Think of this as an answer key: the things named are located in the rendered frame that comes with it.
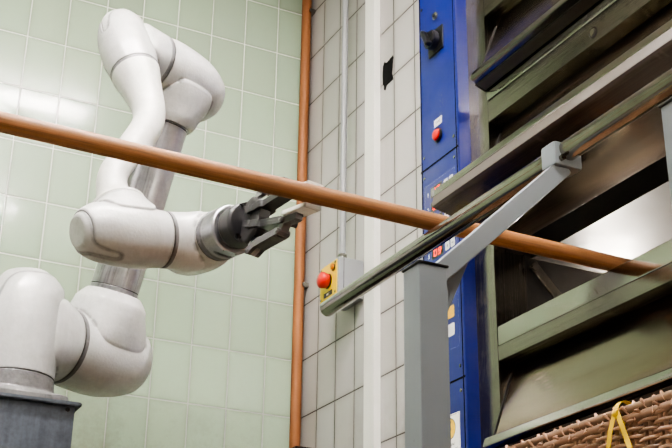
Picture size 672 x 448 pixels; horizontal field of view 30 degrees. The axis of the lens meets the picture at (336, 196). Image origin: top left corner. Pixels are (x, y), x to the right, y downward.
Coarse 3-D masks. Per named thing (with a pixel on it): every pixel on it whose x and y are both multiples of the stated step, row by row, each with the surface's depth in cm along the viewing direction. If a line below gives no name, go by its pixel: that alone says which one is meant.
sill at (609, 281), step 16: (640, 256) 209; (656, 256) 205; (608, 272) 216; (624, 272) 212; (640, 272) 208; (576, 288) 223; (592, 288) 219; (608, 288) 215; (544, 304) 231; (560, 304) 227; (576, 304) 222; (512, 320) 240; (528, 320) 235; (544, 320) 230; (512, 336) 239
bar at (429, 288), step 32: (640, 96) 156; (608, 128) 162; (544, 160) 171; (576, 160) 170; (512, 192) 180; (544, 192) 166; (448, 224) 193; (480, 224) 162; (416, 256) 202; (448, 256) 155; (352, 288) 219; (416, 288) 151; (448, 288) 154; (416, 320) 149; (416, 352) 148; (448, 352) 149; (416, 384) 146; (448, 384) 147; (416, 416) 145; (448, 416) 145
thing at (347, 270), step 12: (336, 264) 299; (348, 264) 300; (360, 264) 302; (336, 276) 298; (348, 276) 299; (360, 276) 300; (324, 288) 303; (336, 288) 297; (324, 300) 301; (360, 300) 299
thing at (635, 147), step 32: (640, 64) 196; (576, 96) 210; (608, 96) 205; (544, 128) 216; (576, 128) 214; (640, 128) 210; (512, 160) 227; (608, 160) 220; (640, 160) 218; (448, 192) 242; (480, 192) 238; (576, 192) 231; (512, 224) 246; (544, 224) 244
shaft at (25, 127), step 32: (0, 128) 176; (32, 128) 177; (64, 128) 180; (128, 160) 184; (160, 160) 185; (192, 160) 187; (288, 192) 194; (320, 192) 196; (416, 224) 203; (544, 256) 214; (576, 256) 215; (608, 256) 218
